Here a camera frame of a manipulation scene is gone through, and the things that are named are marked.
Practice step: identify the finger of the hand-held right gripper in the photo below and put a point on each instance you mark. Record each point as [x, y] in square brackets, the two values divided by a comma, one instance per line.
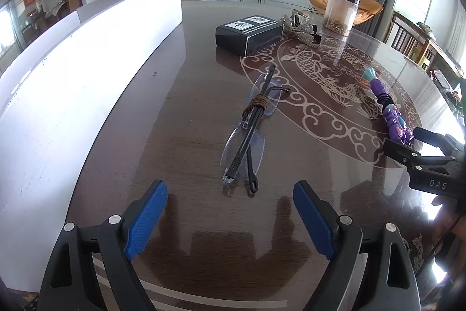
[407, 156]
[437, 139]

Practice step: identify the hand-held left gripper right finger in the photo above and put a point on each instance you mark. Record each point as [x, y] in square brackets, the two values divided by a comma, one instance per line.
[313, 220]

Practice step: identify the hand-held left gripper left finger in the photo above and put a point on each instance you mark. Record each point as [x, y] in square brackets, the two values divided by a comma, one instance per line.
[147, 220]

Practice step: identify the purple toy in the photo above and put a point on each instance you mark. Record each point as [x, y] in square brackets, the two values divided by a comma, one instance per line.
[395, 121]

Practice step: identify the rimless eyeglasses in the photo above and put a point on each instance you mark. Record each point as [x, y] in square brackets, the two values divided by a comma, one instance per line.
[236, 163]

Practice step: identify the wooden side table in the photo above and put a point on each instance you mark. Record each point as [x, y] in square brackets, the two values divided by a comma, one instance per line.
[442, 57]

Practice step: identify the dark wooden chair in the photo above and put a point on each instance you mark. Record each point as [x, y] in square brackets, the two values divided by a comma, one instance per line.
[406, 36]

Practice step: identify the large white partition board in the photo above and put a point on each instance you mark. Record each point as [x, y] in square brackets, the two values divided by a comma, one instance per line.
[72, 92]

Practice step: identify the orange chair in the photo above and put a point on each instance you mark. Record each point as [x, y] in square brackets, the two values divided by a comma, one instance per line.
[367, 6]

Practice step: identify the dark floral cloth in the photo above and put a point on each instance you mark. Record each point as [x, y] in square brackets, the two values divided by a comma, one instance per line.
[18, 300]

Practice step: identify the clear jar with black lid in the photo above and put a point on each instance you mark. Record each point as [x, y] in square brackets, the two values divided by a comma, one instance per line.
[340, 12]

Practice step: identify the silver sequin bow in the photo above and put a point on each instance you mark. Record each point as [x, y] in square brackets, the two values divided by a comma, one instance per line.
[300, 29]

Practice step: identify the black cardboard box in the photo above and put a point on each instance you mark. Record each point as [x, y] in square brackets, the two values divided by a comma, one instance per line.
[251, 36]

